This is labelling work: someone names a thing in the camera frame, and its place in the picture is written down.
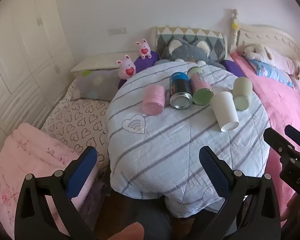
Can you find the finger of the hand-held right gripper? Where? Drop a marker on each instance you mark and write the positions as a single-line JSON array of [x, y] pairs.
[[297, 135], [277, 142]]

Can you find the pink ribbed cup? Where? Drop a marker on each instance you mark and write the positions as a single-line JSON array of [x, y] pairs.
[[154, 98]]

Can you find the white wardrobe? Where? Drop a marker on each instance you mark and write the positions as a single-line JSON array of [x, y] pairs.
[[22, 50]]

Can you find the white wall switch plate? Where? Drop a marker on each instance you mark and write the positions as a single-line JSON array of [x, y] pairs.
[[117, 31]]

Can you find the diamond patchwork cushion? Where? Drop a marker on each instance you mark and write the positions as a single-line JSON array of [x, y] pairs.
[[215, 42]]

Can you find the white bedside bench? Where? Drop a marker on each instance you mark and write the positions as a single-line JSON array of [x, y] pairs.
[[100, 61]]

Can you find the pale green cup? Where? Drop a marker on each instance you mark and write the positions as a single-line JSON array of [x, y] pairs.
[[243, 92]]

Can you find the blue printed pillow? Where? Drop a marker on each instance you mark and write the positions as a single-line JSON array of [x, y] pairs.
[[272, 73]]

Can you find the yellow star ornament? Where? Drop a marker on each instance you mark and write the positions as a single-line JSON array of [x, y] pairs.
[[235, 25]]

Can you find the grey dotted pillow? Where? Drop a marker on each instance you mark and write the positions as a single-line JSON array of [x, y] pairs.
[[97, 85]]

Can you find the cream wooden headboard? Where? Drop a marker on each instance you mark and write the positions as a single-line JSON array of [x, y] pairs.
[[265, 33]]

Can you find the pink cup with green base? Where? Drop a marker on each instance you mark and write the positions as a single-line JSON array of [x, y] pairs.
[[201, 87]]

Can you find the grey cat plush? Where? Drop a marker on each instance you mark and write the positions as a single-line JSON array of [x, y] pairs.
[[185, 52]]

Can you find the heart print bed sheet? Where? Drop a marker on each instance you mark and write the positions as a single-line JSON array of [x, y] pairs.
[[77, 125]]

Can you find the pink bedspread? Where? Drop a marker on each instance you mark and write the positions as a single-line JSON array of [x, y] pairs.
[[265, 95]]

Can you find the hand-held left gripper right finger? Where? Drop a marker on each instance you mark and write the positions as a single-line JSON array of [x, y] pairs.
[[215, 172]]

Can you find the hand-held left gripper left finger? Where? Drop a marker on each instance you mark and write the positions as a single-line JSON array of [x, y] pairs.
[[82, 171]]

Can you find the striped light blue quilt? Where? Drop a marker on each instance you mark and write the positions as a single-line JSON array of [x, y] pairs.
[[165, 145]]

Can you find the white paper cup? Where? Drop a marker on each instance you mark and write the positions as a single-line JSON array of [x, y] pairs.
[[225, 115]]

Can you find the small pink bunny plush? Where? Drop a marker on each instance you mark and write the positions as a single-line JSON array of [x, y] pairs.
[[143, 48]]

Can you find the purple pillow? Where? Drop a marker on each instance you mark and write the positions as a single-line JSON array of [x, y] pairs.
[[231, 67], [143, 63]]

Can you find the white and pink plush toy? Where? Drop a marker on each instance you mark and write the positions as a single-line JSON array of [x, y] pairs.
[[267, 52]]

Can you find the folded pink floral blanket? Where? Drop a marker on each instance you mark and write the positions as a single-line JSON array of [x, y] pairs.
[[27, 155]]

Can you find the large pink bunny plush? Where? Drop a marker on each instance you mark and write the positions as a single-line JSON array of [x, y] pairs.
[[127, 68]]

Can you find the person's right hand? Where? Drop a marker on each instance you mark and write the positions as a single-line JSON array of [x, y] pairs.
[[291, 207]]

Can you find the blue metal can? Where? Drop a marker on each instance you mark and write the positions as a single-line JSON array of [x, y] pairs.
[[180, 91]]

